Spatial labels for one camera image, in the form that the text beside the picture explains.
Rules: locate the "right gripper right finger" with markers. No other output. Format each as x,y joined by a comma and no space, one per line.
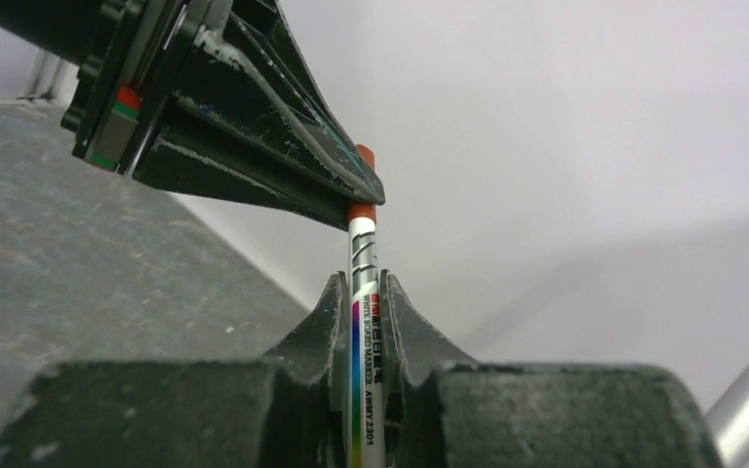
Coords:
415,354

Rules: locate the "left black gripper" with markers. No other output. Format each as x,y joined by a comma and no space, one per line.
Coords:
251,125

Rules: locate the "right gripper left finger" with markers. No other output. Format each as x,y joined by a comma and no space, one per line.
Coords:
303,425

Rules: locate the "white marker pen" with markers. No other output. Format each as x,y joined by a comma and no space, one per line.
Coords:
366,433

